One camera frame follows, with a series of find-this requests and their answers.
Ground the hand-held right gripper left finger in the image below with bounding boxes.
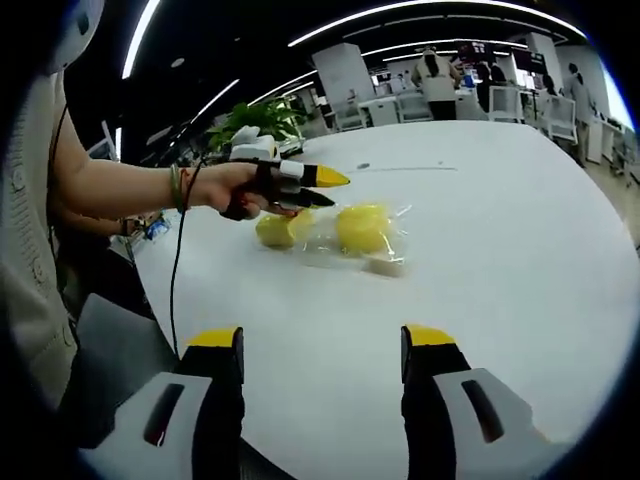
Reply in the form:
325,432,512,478
78,325,247,480

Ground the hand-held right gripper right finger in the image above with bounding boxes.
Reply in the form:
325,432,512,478
399,323,567,480

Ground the large yellow silicone block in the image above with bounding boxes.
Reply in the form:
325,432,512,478
254,209,314,250

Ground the yellow fruit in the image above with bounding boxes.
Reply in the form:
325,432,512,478
335,202,396,255

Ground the small whitish silicone block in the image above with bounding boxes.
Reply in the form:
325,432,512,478
361,254,404,279

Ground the person's left hand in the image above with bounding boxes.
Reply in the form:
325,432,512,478
218,161,282,221

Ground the green plant in white pot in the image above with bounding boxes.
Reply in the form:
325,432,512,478
205,101,307,152

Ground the clear plastic bag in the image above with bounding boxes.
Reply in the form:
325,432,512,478
293,214,342,267

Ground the short ceiling light strip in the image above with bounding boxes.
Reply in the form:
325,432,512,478
359,38,530,57
188,77,242,127

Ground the small yellow wrapped packet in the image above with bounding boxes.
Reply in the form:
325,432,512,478
332,201,415,274

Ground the long ceiling light strip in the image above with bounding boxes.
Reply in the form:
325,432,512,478
121,0,162,80
286,0,587,50

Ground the white worn device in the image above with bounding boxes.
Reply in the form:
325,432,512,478
42,0,102,75

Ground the person's beige top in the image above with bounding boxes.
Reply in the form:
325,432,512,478
0,64,82,416

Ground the green bracelet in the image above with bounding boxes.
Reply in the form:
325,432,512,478
168,163,183,212

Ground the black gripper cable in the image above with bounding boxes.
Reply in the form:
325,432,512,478
168,157,207,359

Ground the dark wall screen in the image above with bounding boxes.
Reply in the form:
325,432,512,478
456,41,507,65

